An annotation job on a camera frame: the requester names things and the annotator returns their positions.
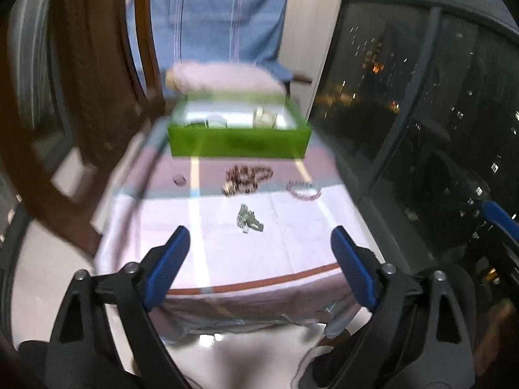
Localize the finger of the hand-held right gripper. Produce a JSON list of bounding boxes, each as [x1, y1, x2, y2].
[[479, 200, 519, 249]]

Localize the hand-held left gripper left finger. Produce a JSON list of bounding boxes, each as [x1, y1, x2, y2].
[[45, 226, 191, 389]]

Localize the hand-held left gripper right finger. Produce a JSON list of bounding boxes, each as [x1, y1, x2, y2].
[[324, 226, 476, 389]]

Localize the pink beaded bracelet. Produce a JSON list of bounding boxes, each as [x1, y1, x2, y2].
[[285, 180, 322, 202]]

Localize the green jade bracelet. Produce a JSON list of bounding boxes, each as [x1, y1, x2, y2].
[[236, 204, 265, 234]]

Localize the brown beaded necklace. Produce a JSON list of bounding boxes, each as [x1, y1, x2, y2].
[[221, 164, 274, 197]]

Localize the green cardboard box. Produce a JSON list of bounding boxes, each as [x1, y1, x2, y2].
[[167, 91, 313, 159]]

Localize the person's right forearm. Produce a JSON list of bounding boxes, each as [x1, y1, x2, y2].
[[478, 298, 519, 377]]

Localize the striped pink cloth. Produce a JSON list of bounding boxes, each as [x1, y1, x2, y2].
[[93, 130, 382, 346]]

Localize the dark framed glass window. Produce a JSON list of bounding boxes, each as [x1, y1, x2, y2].
[[304, 0, 519, 260]]

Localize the carved wooden chair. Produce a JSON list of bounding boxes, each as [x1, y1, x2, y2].
[[0, 0, 173, 261]]

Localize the dark wooden bench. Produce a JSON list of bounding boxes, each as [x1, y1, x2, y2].
[[286, 73, 314, 99]]

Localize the pink pillow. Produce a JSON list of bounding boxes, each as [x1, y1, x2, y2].
[[165, 61, 287, 96]]

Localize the glass sliding door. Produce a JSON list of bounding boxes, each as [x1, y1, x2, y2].
[[0, 0, 78, 219]]

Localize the blue plaid cloth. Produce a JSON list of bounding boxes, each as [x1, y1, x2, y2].
[[126, 0, 293, 90]]

